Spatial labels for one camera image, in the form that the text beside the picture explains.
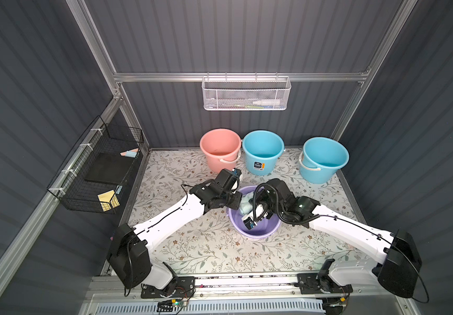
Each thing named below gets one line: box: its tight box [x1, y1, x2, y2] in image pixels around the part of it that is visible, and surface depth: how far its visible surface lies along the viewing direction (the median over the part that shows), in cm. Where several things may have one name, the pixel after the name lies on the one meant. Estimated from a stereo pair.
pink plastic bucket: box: [199, 127, 243, 174], surface depth 107 cm
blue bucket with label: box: [242, 129, 286, 176], surface depth 104 cm
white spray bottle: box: [252, 98, 281, 106], surface depth 91 cm
